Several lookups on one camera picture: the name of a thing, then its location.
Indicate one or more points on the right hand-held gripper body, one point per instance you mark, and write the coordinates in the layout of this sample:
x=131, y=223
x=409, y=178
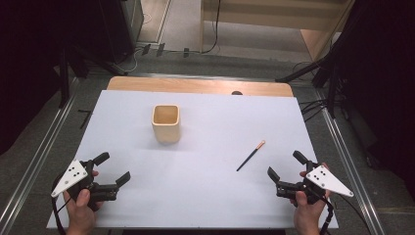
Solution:
x=326, y=181

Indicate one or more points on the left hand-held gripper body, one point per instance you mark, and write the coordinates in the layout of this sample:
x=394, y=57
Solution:
x=70, y=178

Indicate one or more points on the dark pencil with orange end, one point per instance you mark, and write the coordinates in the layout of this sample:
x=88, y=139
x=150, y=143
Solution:
x=250, y=156

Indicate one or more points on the square wooden pen holder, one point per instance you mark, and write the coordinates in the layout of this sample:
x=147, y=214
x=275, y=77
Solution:
x=166, y=130

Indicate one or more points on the person's left hand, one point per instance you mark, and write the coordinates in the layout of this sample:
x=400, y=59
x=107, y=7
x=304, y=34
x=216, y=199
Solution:
x=80, y=212

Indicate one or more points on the person's right hand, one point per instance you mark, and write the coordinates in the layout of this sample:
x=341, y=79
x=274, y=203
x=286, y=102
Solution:
x=306, y=215

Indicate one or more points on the white table mat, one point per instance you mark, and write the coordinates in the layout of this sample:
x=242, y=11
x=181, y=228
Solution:
x=202, y=182

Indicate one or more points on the black stand leg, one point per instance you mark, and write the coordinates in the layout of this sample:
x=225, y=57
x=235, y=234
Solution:
x=303, y=70

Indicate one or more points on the dark curtain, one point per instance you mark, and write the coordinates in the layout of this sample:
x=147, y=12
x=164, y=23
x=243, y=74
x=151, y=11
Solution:
x=26, y=65
x=381, y=81

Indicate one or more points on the wooden table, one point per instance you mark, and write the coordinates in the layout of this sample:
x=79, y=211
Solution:
x=195, y=85

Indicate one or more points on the black cabinet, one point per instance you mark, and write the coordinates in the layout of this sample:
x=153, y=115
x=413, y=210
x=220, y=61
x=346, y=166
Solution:
x=120, y=29

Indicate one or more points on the light wooden furniture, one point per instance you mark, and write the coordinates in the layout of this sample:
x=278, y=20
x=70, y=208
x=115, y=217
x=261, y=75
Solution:
x=277, y=16

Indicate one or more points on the aluminium floor rail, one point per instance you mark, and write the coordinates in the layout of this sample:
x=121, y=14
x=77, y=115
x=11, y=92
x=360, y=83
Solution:
x=349, y=166
x=36, y=160

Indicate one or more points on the black stand post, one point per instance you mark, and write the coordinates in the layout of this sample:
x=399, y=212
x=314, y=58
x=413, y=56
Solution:
x=64, y=81

